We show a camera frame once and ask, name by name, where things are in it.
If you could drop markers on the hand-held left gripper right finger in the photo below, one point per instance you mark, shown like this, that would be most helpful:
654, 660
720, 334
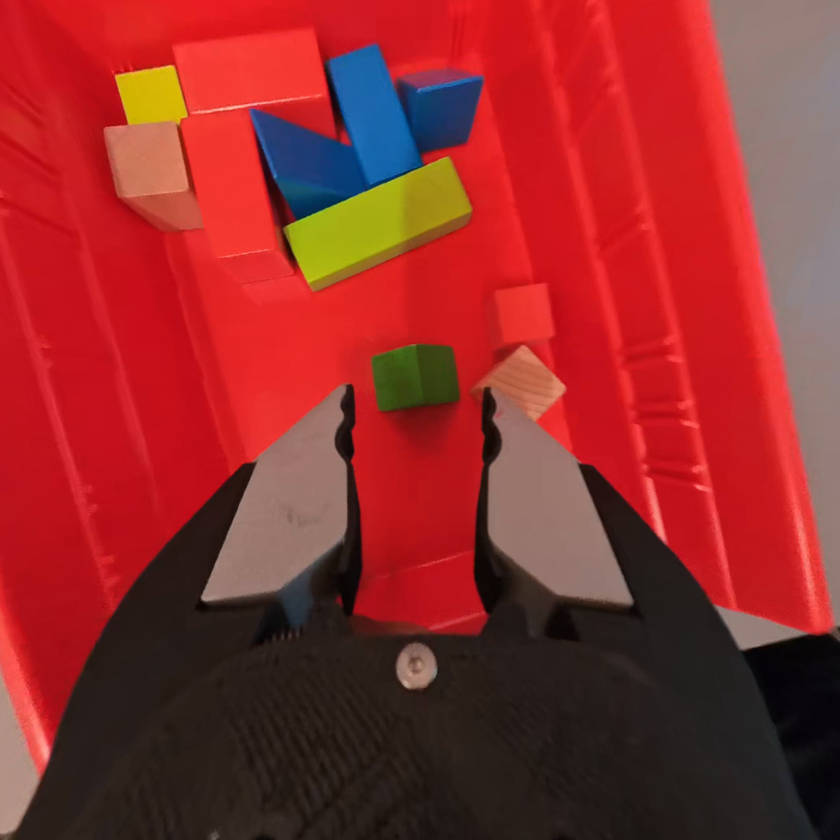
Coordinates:
544, 525

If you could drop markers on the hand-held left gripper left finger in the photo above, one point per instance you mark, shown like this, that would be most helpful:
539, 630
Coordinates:
282, 518

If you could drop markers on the natural wooden cube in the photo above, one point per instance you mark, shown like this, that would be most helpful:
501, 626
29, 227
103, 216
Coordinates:
525, 384

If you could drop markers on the green wooden cube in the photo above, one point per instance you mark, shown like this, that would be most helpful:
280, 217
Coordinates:
413, 377

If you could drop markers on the lime green long block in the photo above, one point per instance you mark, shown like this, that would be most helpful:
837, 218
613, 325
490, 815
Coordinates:
374, 226

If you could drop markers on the red plastic bin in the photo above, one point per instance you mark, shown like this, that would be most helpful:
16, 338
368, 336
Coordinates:
590, 197

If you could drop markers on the yellow wooden block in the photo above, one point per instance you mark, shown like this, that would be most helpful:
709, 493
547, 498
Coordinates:
151, 95

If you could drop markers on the red wooden cube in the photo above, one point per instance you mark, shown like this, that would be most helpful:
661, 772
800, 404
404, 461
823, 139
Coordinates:
522, 315

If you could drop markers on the long red wooden block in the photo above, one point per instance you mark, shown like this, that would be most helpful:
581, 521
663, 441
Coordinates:
226, 184

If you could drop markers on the blue wooden wedge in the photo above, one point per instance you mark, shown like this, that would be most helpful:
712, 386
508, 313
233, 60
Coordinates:
302, 161

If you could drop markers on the pale pinkish wooden cube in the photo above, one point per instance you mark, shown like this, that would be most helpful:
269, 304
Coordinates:
148, 161

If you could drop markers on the long blue wooden block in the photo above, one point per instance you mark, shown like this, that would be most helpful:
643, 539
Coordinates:
374, 111

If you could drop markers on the short blue wooden block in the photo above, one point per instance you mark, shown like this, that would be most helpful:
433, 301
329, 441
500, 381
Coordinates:
443, 108

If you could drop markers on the large red wooden block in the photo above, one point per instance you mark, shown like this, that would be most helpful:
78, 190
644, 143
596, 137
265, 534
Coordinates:
253, 69

